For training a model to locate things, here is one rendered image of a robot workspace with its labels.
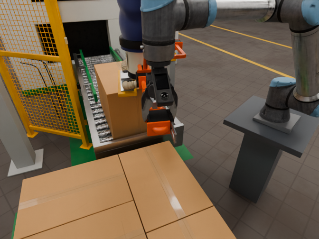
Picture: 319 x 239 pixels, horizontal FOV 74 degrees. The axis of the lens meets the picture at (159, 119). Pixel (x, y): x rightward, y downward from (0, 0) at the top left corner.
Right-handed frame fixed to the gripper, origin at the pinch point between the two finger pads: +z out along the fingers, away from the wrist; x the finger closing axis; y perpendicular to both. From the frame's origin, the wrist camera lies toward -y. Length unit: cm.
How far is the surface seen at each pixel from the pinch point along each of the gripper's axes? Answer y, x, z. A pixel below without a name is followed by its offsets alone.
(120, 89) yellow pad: 47, 15, 11
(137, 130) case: 73, 7, 59
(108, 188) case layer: 25, 27, 65
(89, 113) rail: 104, 47, 60
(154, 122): -4.5, 2.4, -2.2
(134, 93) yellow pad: 42.4, 7.4, 11.3
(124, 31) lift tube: 52, 10, -17
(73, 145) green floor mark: 134, 79, 119
